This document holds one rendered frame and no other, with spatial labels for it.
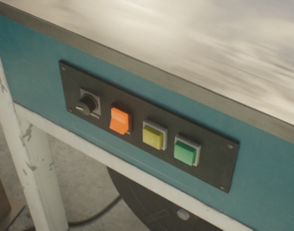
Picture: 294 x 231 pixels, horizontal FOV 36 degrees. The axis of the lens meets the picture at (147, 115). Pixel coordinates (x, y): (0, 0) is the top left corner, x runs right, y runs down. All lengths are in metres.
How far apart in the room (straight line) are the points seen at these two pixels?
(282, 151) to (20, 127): 0.47
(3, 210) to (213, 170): 0.81
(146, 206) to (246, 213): 0.51
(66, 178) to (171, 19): 0.84
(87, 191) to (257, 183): 0.82
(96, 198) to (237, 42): 0.83
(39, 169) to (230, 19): 0.50
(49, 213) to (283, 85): 0.66
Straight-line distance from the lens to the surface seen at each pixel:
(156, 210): 1.03
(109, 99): 0.56
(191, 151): 0.51
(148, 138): 0.54
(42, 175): 0.91
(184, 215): 0.90
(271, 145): 0.47
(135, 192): 1.03
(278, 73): 0.49
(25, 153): 0.84
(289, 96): 0.46
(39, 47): 0.60
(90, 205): 1.25
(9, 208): 1.27
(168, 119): 0.51
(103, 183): 1.29
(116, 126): 0.56
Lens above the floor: 1.03
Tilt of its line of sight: 45 degrees down
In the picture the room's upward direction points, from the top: straight up
